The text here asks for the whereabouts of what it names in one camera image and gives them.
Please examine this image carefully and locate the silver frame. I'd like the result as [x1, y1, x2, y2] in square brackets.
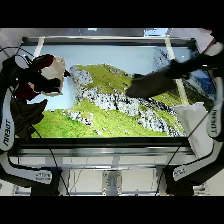
[6, 145, 214, 197]

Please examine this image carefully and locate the cream garment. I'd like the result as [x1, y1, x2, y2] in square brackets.
[39, 55, 68, 98]

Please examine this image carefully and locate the dark olive T-shirt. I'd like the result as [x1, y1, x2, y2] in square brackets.
[125, 70, 179, 100]

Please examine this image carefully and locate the brown garment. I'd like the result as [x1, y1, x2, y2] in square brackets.
[9, 98, 49, 142]

